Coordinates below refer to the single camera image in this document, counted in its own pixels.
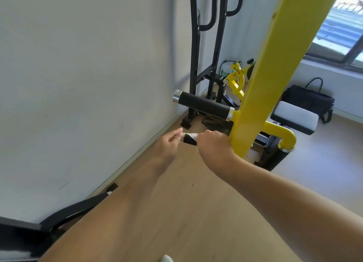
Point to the grey padded seat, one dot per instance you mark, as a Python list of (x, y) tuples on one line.
[(295, 117)]

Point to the person's left hand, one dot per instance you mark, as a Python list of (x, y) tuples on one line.
[(167, 148)]

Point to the person's right forearm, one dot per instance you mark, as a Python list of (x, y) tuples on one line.
[(283, 202)]

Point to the person's left forearm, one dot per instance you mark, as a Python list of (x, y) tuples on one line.
[(113, 213)]

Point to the yellow leg developer bar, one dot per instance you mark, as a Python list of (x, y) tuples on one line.
[(236, 77)]

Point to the black metal rack frame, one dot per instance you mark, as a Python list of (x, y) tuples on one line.
[(194, 57)]

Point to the white shoe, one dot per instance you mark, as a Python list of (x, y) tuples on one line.
[(166, 259)]

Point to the black bag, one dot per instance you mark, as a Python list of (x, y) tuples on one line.
[(309, 100)]

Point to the yellow fitness equipment arm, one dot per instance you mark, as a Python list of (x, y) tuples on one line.
[(272, 72)]

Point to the person's right hand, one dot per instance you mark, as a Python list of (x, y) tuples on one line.
[(217, 154)]

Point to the black bench base frame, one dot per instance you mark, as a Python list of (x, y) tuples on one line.
[(268, 148)]

